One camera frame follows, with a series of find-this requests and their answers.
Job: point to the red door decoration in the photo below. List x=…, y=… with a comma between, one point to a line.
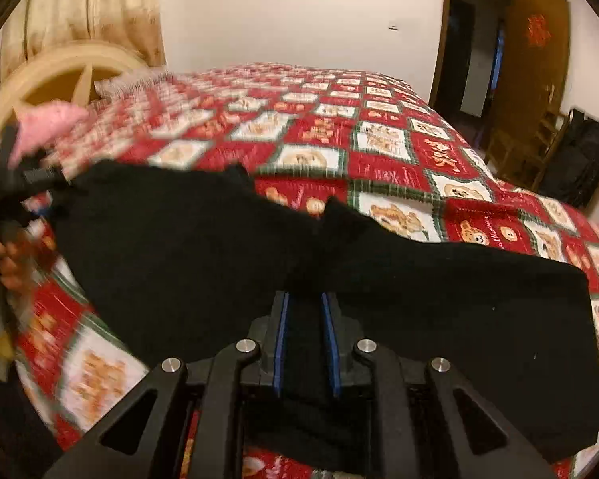
x=538, y=30

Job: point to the black travel bag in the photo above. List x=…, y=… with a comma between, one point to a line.
x=579, y=159

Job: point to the red printed blanket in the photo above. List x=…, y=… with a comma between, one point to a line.
x=379, y=124

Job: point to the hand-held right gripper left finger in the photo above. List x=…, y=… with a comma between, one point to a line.
x=279, y=339

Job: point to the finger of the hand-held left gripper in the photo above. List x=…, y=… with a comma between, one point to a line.
x=45, y=175

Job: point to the person's left hand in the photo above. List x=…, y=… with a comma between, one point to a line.
x=12, y=269

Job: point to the wooden chair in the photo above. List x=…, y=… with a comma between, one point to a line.
x=524, y=152

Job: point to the beige patterned curtain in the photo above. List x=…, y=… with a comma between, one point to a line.
x=105, y=5

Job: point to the cream wooden headboard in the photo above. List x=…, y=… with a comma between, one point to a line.
x=45, y=67

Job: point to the brown wooden door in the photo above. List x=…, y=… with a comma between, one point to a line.
x=534, y=70

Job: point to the black pants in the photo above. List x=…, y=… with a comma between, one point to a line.
x=179, y=239

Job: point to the striped pillow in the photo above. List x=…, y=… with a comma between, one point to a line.
x=130, y=82

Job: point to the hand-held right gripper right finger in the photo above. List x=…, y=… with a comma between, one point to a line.
x=332, y=344

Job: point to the dark wooden door frame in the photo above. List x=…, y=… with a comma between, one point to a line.
x=437, y=60

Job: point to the pink pillow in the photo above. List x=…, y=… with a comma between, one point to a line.
x=50, y=119

